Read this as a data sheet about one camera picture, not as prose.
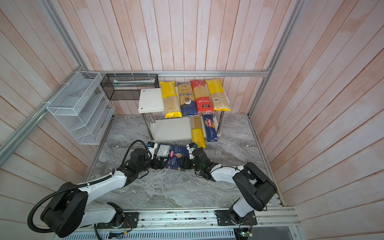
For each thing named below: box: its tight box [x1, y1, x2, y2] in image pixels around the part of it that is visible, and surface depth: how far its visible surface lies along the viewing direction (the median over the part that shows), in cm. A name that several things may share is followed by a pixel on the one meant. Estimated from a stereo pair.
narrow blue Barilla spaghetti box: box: [202, 114, 218, 142], surface depth 102 cm
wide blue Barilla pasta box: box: [156, 143, 190, 172], surface depth 91 cm
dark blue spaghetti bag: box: [177, 83, 198, 118], surface depth 78 cm
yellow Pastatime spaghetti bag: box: [190, 115, 206, 148], surface depth 103 cm
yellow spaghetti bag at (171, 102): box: [159, 81, 183, 119], surface depth 79 cm
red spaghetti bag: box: [190, 80, 215, 114], surface depth 79 cm
